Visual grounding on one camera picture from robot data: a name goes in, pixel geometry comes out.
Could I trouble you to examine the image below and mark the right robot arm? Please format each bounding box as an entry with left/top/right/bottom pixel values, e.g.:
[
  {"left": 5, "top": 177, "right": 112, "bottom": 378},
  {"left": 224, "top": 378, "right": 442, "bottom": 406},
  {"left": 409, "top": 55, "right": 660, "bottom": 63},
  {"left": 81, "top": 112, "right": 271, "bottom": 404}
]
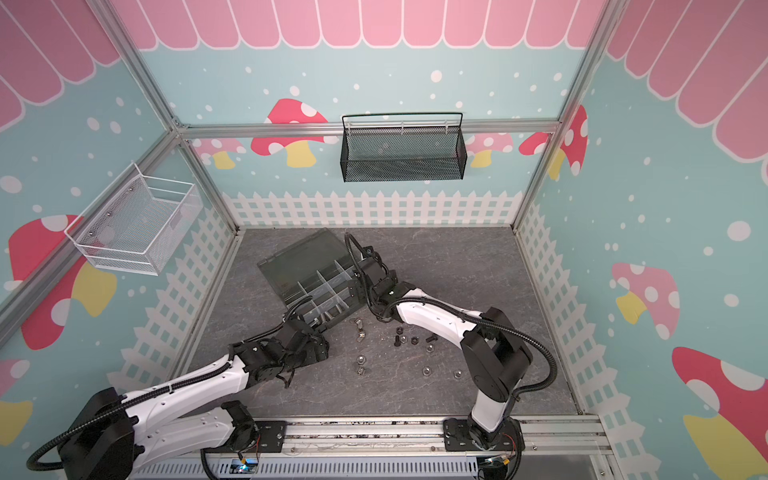
[{"left": 344, "top": 232, "right": 558, "bottom": 451}]

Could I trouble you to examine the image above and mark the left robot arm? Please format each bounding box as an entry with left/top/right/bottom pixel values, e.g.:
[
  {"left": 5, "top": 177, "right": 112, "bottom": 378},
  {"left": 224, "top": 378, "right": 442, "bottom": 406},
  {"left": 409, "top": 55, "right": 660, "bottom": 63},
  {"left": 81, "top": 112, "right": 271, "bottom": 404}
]
[{"left": 26, "top": 307, "right": 329, "bottom": 479}]

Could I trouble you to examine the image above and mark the grey plastic organizer box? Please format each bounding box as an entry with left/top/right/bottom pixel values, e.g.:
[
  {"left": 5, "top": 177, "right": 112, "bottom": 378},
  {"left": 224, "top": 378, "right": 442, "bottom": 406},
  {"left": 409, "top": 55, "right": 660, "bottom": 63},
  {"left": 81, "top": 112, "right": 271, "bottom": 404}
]
[{"left": 258, "top": 229, "right": 366, "bottom": 331}]

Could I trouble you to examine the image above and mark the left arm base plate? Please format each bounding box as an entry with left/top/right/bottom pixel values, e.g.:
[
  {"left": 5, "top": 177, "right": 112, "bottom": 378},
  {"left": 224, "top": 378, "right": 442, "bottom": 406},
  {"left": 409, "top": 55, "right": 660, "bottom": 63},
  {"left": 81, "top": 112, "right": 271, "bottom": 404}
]
[{"left": 218, "top": 420, "right": 287, "bottom": 454}]

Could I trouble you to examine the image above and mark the black wire mesh basket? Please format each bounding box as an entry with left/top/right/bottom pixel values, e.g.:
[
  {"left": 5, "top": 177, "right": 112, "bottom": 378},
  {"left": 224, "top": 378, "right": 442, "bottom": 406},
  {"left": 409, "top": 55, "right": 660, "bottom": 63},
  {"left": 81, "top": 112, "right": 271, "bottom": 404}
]
[{"left": 340, "top": 112, "right": 468, "bottom": 183}]

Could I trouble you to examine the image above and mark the aluminium mounting rail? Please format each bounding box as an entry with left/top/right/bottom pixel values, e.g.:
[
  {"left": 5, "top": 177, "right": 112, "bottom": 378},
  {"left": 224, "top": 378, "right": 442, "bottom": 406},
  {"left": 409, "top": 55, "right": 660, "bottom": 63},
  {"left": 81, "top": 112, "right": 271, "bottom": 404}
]
[{"left": 132, "top": 415, "right": 623, "bottom": 479}]

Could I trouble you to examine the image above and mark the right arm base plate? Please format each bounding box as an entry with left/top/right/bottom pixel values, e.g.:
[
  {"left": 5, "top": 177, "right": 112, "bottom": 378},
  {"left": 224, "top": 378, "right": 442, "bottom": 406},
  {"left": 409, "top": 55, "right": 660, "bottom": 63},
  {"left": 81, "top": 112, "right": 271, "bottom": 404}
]
[{"left": 442, "top": 417, "right": 526, "bottom": 452}]

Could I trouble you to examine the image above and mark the white wire mesh basket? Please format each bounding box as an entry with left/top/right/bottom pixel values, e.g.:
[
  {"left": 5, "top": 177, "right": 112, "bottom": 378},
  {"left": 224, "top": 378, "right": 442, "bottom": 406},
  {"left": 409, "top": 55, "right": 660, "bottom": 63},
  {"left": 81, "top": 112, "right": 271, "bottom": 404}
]
[{"left": 64, "top": 164, "right": 203, "bottom": 276}]

